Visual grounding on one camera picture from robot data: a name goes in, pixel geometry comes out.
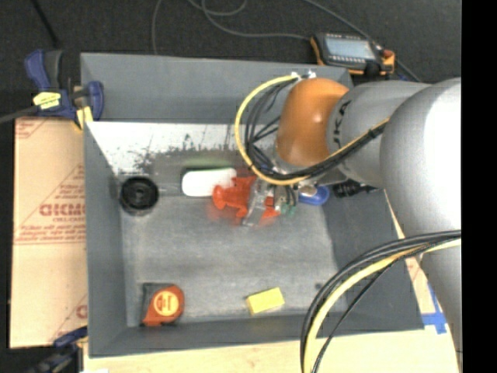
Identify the black cylinder on white bracket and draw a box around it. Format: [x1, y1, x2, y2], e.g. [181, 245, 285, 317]
[332, 182, 376, 199]

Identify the yellow sponge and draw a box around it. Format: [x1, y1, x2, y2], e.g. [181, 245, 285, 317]
[245, 286, 286, 315]

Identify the grey metal bin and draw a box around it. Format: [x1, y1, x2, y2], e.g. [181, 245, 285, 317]
[79, 52, 426, 357]

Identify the black round ring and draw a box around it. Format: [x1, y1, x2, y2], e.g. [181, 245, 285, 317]
[119, 175, 160, 216]

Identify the blue rounded object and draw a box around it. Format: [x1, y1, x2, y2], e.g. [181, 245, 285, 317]
[297, 186, 331, 206]

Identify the white spray bottle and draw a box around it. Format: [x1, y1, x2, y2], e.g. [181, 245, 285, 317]
[181, 167, 281, 220]

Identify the brown cardboard board, red print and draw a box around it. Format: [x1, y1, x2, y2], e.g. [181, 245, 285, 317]
[9, 116, 89, 350]

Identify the orange tape measure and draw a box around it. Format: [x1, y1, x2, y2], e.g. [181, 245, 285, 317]
[140, 282, 186, 328]

